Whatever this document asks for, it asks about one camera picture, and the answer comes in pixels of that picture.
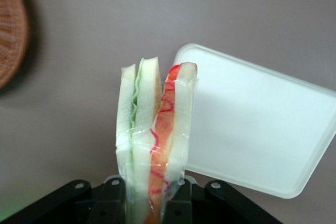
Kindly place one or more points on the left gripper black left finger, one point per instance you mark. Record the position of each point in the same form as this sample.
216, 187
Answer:
110, 203

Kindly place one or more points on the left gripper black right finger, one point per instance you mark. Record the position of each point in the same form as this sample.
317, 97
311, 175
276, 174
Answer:
181, 208

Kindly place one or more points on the triangle sandwich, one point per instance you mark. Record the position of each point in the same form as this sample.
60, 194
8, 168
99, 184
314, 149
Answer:
160, 140

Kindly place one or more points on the cream plastic tray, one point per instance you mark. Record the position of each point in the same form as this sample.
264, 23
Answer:
257, 119

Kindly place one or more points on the brown wicker basket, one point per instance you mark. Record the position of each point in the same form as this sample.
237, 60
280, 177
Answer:
10, 30

